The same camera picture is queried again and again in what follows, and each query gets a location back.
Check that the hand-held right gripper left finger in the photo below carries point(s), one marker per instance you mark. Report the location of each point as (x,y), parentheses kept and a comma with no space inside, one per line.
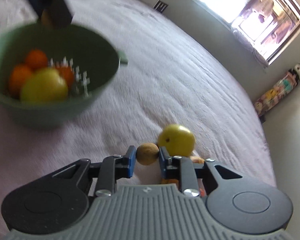
(130,162)

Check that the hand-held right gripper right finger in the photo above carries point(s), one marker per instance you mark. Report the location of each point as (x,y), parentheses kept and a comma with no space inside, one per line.
(163,162)

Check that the small brown round fruit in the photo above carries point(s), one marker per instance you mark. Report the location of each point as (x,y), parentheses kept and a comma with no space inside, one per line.
(147,153)

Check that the overripe brown banana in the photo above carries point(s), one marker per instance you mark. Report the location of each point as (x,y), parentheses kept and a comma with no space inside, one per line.
(197,160)

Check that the large yellow green apple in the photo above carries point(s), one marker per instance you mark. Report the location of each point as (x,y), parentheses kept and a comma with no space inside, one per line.
(43,87)

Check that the green colander bowl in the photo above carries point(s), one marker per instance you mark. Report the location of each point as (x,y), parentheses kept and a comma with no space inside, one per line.
(52,112)

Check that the black white patterned box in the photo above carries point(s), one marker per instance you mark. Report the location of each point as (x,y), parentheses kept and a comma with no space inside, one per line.
(160,7)

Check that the bright window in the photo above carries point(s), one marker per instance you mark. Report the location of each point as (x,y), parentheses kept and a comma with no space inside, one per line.
(215,0)

